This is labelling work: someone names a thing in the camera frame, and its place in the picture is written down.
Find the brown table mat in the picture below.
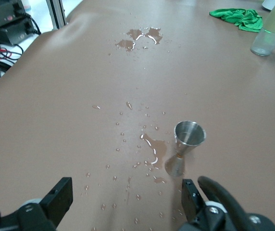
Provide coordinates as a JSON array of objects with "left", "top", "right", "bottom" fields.
[{"left": 0, "top": 0, "right": 275, "bottom": 231}]

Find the large spilled liquid puddle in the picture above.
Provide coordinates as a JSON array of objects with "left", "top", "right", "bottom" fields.
[{"left": 114, "top": 26, "right": 164, "bottom": 52}]

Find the steel double jigger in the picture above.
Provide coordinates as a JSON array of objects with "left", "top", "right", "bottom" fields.
[{"left": 164, "top": 121, "right": 207, "bottom": 178}]

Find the aluminium frame post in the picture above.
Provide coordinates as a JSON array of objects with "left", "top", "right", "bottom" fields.
[{"left": 46, "top": 0, "right": 68, "bottom": 30}]

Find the white desk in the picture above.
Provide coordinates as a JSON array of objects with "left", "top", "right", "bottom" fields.
[{"left": 0, "top": 0, "right": 56, "bottom": 94}]

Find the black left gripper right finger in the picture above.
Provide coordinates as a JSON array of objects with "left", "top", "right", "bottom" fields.
[{"left": 182, "top": 179, "right": 227, "bottom": 231}]

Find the green microfibre cloth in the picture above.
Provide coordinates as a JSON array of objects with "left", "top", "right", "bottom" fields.
[{"left": 209, "top": 8, "right": 263, "bottom": 33}]

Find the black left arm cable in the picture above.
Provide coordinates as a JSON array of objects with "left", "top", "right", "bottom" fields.
[{"left": 197, "top": 175, "right": 251, "bottom": 231}]

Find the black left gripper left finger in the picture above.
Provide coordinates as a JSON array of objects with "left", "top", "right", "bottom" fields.
[{"left": 0, "top": 177, "right": 74, "bottom": 231}]

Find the black power supply box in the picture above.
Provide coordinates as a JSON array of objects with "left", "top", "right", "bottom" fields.
[
  {"left": 0, "top": 18, "right": 42, "bottom": 46},
  {"left": 0, "top": 0, "right": 32, "bottom": 27}
]

